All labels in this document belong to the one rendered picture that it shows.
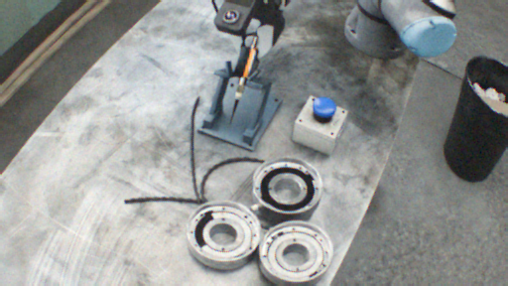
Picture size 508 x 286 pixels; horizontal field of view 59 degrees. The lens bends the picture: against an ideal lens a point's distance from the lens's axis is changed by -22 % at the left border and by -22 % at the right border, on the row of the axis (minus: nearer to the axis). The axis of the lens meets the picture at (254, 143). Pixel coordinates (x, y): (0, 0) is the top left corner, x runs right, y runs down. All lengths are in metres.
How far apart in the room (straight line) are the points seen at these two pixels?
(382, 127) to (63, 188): 0.58
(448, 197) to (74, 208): 1.49
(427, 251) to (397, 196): 0.27
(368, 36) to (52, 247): 0.76
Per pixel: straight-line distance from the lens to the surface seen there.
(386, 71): 1.12
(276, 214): 0.81
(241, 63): 0.88
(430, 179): 2.04
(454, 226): 1.96
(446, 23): 0.96
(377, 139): 0.98
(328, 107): 0.90
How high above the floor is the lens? 1.50
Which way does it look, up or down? 49 degrees down
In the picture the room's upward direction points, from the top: 6 degrees clockwise
